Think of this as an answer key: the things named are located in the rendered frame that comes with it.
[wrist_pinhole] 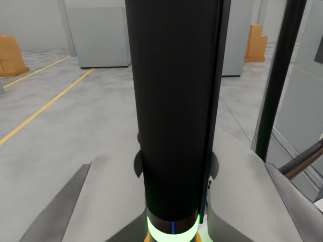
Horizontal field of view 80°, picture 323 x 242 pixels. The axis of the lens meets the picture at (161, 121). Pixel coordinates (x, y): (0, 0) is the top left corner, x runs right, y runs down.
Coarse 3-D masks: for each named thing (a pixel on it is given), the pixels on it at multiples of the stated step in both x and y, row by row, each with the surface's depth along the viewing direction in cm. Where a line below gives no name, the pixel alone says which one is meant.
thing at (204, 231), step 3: (201, 228) 18; (204, 228) 18; (207, 228) 18; (198, 231) 18; (201, 231) 18; (204, 231) 18; (207, 231) 18; (201, 234) 17; (204, 234) 17; (207, 234) 17; (201, 237) 17; (204, 237) 17; (207, 237) 17; (201, 240) 17; (204, 240) 17; (207, 240) 17; (210, 240) 17
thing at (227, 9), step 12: (228, 0) 6; (228, 12) 7; (216, 24) 7; (216, 36) 7; (216, 48) 7; (216, 60) 7; (216, 72) 8; (216, 84) 8; (216, 96) 8; (216, 108) 8; (204, 156) 10; (204, 168) 10; (204, 180) 10; (204, 192) 11; (204, 204) 11
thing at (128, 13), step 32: (128, 0) 6; (160, 0) 6; (192, 0) 6; (128, 32) 7; (160, 32) 6; (192, 32) 6; (160, 64) 7; (192, 64) 7; (160, 96) 7; (192, 96) 7; (160, 128) 8; (192, 128) 8; (160, 160) 9; (192, 160) 9; (160, 192) 10; (192, 192) 10
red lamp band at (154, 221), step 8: (152, 216) 11; (192, 216) 11; (152, 224) 12; (160, 224) 11; (168, 224) 11; (176, 224) 11; (184, 224) 11; (192, 224) 11; (168, 232) 11; (176, 232) 11
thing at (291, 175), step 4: (316, 152) 27; (320, 152) 27; (312, 156) 26; (316, 156) 27; (308, 160) 26; (312, 160) 26; (304, 164) 25; (308, 164) 26; (296, 168) 25; (300, 168) 25; (304, 168) 25; (292, 172) 24; (296, 172) 24; (288, 176) 24; (292, 176) 24
